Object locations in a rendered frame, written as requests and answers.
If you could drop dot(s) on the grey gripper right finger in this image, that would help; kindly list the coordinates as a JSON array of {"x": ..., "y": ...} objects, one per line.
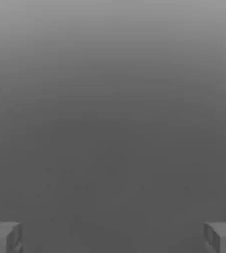
[{"x": 223, "y": 240}]

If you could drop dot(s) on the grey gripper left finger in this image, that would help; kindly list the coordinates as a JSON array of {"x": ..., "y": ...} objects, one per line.
[{"x": 2, "y": 239}]

